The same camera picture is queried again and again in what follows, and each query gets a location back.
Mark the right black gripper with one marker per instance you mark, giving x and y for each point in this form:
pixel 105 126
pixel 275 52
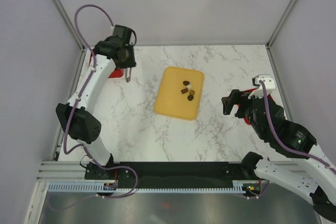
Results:
pixel 236 96

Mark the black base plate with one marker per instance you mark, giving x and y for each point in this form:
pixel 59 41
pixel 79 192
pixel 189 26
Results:
pixel 180 174

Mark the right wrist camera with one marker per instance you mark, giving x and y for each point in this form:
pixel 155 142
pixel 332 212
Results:
pixel 264 84

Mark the grey slotted cable duct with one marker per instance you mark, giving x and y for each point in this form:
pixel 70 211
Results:
pixel 110 186

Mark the red box lid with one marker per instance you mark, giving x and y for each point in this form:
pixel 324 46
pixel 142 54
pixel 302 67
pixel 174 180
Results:
pixel 249 91

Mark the metal serving tongs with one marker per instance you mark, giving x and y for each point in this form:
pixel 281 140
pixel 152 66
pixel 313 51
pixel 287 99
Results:
pixel 128 72

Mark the aluminium frame post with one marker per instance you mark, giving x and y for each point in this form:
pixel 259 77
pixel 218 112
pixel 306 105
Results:
pixel 289 8
pixel 67 21

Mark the dark heart chocolate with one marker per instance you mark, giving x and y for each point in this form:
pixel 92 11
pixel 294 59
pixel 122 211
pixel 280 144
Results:
pixel 190 97

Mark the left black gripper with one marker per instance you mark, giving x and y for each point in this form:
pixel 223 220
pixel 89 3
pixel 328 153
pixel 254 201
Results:
pixel 132 62

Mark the red compartment box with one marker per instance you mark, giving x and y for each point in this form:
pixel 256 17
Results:
pixel 117 73

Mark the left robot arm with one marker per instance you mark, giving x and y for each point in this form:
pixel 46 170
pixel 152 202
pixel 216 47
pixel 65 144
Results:
pixel 76 115

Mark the brown rectangular chocolate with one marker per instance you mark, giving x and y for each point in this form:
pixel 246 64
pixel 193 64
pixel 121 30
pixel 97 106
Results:
pixel 185 90

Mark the yellow plastic tray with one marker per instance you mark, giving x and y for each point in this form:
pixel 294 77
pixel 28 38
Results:
pixel 171 102

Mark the right aluminium frame post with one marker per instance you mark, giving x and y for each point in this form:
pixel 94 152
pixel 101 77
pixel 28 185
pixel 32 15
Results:
pixel 289 8

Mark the left aluminium frame post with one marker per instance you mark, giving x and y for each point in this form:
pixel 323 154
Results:
pixel 67 21

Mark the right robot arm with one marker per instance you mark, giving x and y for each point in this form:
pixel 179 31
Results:
pixel 291 140

